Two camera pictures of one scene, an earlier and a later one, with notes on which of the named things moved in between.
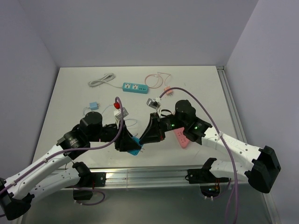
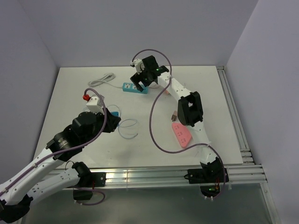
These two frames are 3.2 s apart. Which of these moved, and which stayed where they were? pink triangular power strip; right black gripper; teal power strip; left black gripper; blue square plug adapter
Moved: left black gripper; right black gripper; blue square plug adapter
Stayed: pink triangular power strip; teal power strip
